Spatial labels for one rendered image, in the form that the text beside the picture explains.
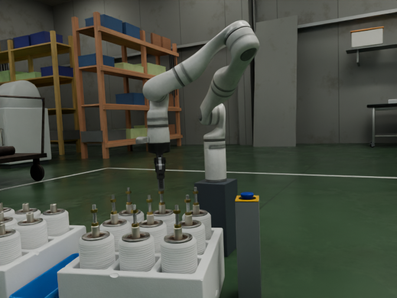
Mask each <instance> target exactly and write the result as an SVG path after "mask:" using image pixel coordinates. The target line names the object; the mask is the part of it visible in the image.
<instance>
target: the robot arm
mask: <svg viewBox="0 0 397 298"><path fill-rule="evenodd" d="M226 46H227V48H228V50H229V51H230V53H231V55H232V59H231V62H230V64H229V66H225V67H222V68H220V69H219V70H217V71H216V73H215V74H214V76H213V79H212V81H211V84H210V87H209V91H208V93H207V95H206V97H205V98H204V101H203V102H202V104H201V106H200V109H199V112H198V119H199V121H200V123H201V124H203V125H216V127H215V129H214V130H213V131H212V132H210V133H207V134H205V135H204V137H203V140H204V167H205V182H208V183H221V182H226V181H227V176H226V144H225V134H226V111H225V107H224V105H223V104H222V103H223V102H225V101H226V100H228V99H229V98H230V97H231V96H232V95H233V93H234V91H235V89H236V87H237V85H238V83H239V81H240V78H241V77H242V75H243V73H244V72H245V70H246V68H247V67H248V65H249V64H250V62H251V61H252V60H253V58H254V57H255V55H256V53H257V52H258V49H259V40H258V38H257V37H256V35H255V33H254V32H253V30H252V29H251V27H250V25H249V24H248V23H247V22H246V21H244V20H239V21H236V22H234V23H232V24H230V25H229V26H227V27H226V28H225V29H224V30H222V31H221V32H220V33H218V35H217V36H215V37H214V38H213V39H211V40H210V41H209V42H208V43H207V44H206V45H205V46H203V47H202V48H201V49H200V50H199V51H198V52H196V53H195V54H194V55H192V56H191V57H189V58H188V59H187V60H184V61H183V62H181V63H180V64H178V65H176V66H175V67H173V68H172V69H171V70H169V71H167V72H164V73H161V74H159V75H157V76H155V77H153V78H151V79H150V80H148V81H147V82H146V83H145V84H144V86H143V89H142V92H143V95H144V96H145V97H146V98H147V99H148V100H149V111H148V112H147V137H137V138H136V140H135V141H136V144H143V143H148V152H149V153H155V154H156V156H157V157H156V158H154V164H155V172H156V173H157V179H158V190H164V189H165V186H164V177H165V175H164V172H165V164H166V159H165V157H163V154H164V153H168V152H170V151H171V149H170V132H169V128H168V103H169V93H170V92H172V91H173V90H176V89H181V88H183V87H184V86H186V85H188V84H189V83H191V82H193V81H195V80H196V79H198V78H199V77H200V76H201V75H202V74H203V72H204V71H205V69H206V67H207V66H208V64H209V63H210V61H211V60H212V58H213V57H214V55H215V54H216V53H217V52H218V51H220V50H221V49H223V48H224V47H226Z"/></svg>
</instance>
